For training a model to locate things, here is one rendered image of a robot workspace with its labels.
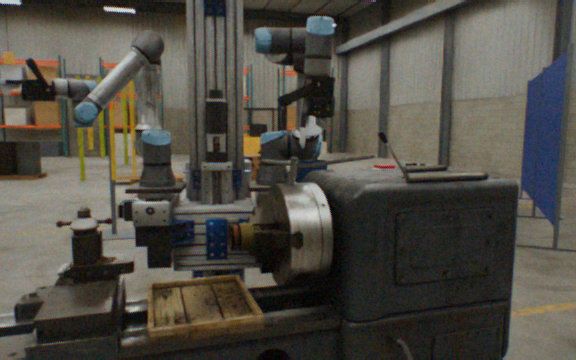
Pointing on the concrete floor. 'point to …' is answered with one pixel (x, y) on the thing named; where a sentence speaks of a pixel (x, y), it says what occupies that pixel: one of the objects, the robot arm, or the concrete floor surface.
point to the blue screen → (547, 144)
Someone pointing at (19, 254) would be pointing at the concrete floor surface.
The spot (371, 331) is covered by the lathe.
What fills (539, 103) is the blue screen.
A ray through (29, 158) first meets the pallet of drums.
